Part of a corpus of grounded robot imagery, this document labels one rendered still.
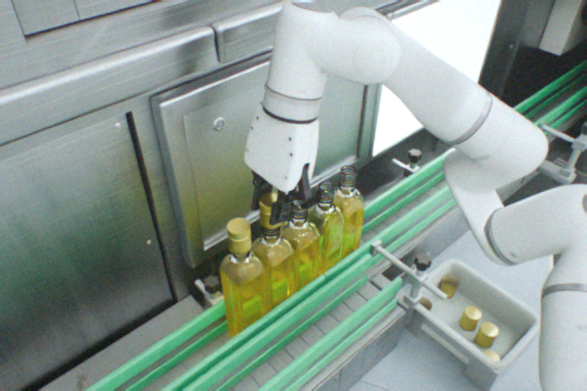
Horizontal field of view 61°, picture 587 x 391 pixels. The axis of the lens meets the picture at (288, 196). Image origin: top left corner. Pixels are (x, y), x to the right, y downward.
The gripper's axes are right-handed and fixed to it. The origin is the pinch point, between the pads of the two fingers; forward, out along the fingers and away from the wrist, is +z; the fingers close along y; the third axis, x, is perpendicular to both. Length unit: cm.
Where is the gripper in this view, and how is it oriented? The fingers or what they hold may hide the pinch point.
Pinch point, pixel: (271, 204)
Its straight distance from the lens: 74.3
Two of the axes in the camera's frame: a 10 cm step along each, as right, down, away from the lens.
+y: 6.6, 5.0, -5.6
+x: 7.3, -2.3, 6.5
